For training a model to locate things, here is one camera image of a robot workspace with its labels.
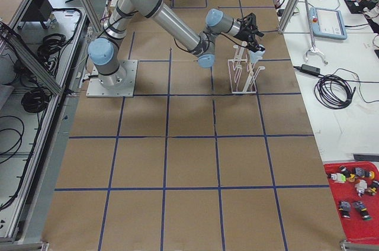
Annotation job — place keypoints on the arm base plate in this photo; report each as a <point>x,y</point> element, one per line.
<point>120,84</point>

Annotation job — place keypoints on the light blue ikea cup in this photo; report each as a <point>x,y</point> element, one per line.
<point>258,54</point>

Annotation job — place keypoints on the white wire cup rack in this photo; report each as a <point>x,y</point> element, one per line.
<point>242,72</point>

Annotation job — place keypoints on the blue teach pendant tablet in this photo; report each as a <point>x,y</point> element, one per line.
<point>330,24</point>

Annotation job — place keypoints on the metal reacher grabber tool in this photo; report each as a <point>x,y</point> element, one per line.
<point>313,50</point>

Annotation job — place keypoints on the red parts tray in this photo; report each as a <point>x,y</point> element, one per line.
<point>354,187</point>

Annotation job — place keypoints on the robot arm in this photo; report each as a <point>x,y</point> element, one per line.
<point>103,50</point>

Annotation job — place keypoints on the black power adapter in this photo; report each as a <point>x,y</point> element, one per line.
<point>310,70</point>

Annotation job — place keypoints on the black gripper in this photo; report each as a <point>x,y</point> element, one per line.
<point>244,34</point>

